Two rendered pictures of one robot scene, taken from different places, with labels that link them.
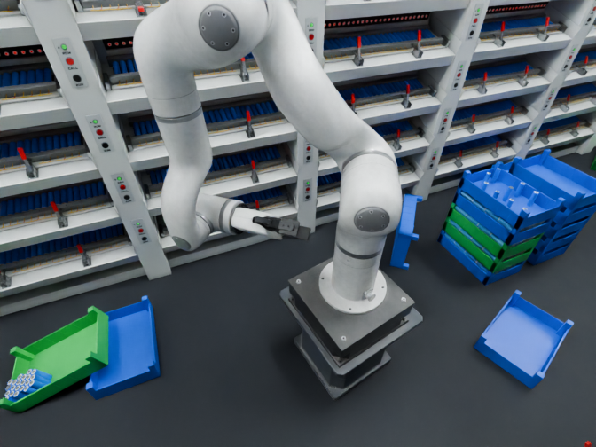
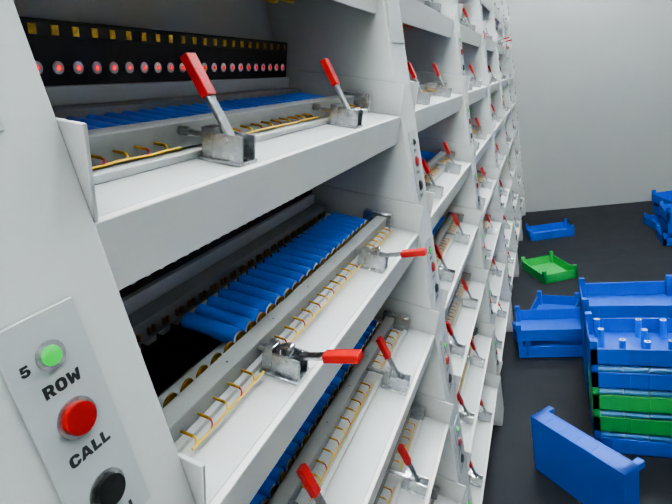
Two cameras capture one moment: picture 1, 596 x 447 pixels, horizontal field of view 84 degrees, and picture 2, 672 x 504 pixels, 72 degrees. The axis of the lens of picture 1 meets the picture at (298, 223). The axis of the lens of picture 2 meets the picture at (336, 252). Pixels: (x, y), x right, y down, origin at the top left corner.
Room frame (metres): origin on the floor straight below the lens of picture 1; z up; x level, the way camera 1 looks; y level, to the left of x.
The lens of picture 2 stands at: (0.70, 0.63, 1.20)
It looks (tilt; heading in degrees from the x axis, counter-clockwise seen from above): 17 degrees down; 319
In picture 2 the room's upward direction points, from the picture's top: 12 degrees counter-clockwise
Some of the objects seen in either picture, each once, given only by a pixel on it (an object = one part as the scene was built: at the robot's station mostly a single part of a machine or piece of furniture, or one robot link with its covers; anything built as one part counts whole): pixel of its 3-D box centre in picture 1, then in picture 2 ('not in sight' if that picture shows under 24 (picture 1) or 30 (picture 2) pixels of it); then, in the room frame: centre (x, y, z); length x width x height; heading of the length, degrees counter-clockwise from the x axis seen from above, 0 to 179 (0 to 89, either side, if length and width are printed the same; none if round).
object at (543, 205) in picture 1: (507, 192); (643, 337); (1.07, -0.83, 0.36); 0.30 x 0.20 x 0.08; 23
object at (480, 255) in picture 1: (485, 237); (644, 403); (1.07, -0.83, 0.12); 0.30 x 0.20 x 0.08; 23
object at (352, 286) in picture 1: (355, 264); not in sight; (0.60, -0.15, 0.47); 0.19 x 0.19 x 0.18
